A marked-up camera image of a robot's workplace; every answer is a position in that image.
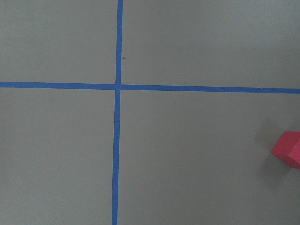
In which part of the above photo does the red block middle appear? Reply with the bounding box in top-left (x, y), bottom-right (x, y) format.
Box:
top-left (272, 131), bottom-right (300, 169)

